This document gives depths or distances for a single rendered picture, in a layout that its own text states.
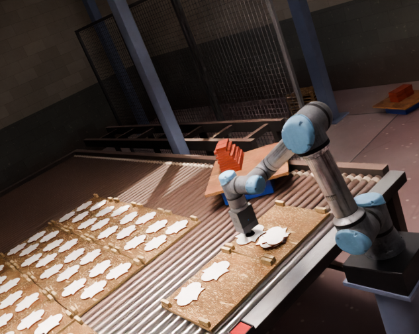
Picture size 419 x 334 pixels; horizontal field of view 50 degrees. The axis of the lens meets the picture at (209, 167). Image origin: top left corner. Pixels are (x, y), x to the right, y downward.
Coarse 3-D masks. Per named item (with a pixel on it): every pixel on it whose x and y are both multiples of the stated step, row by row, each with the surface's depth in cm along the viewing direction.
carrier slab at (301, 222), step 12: (264, 216) 236; (276, 216) 231; (288, 216) 227; (300, 216) 222; (312, 216) 218; (324, 216) 214; (264, 228) 225; (288, 228) 217; (300, 228) 213; (312, 228) 209; (288, 240) 208; (300, 240) 204; (240, 252) 213; (252, 252) 209; (264, 252) 206; (276, 252) 202; (288, 252) 199; (276, 264) 195
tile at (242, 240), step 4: (256, 228) 199; (260, 228) 198; (256, 232) 196; (260, 232) 195; (264, 232) 194; (236, 236) 199; (240, 236) 198; (244, 236) 197; (252, 236) 194; (256, 236) 193; (260, 236) 193; (240, 240) 195; (244, 240) 194; (248, 240) 193; (252, 240) 192; (256, 240) 191; (240, 244) 192; (244, 244) 191; (248, 244) 191
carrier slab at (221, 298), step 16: (224, 256) 215; (240, 256) 210; (240, 272) 198; (256, 272) 194; (208, 288) 197; (224, 288) 192; (240, 288) 188; (176, 304) 195; (192, 304) 191; (208, 304) 187; (224, 304) 183; (192, 320) 181
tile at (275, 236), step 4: (272, 228) 217; (276, 228) 216; (280, 228) 214; (284, 228) 213; (268, 232) 215; (272, 232) 214; (276, 232) 213; (280, 232) 211; (284, 232) 210; (264, 236) 213; (268, 236) 212; (272, 236) 211; (276, 236) 210; (280, 236) 208; (284, 236) 207; (288, 236) 206; (264, 240) 210; (268, 240) 209; (272, 240) 208; (276, 240) 206; (280, 240) 205; (268, 244) 207; (272, 244) 205; (276, 244) 204
